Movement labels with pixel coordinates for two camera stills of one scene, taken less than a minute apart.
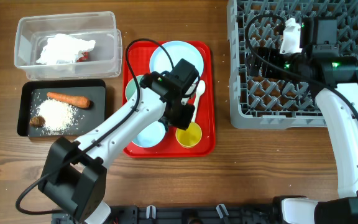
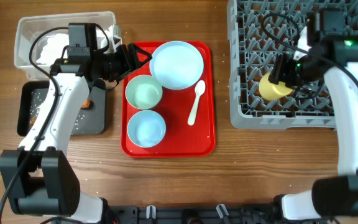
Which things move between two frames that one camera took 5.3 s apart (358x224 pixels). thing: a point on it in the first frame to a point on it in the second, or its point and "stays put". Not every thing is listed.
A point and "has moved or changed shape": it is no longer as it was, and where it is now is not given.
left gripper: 184,120 to 128,63
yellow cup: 190,137 to 270,90
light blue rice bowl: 151,135 stays put
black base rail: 161,214 stays put
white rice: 60,117 has moved or changed shape
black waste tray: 66,108 stays put
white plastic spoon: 201,89 stays put
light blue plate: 178,50 stays put
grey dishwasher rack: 267,102 stays put
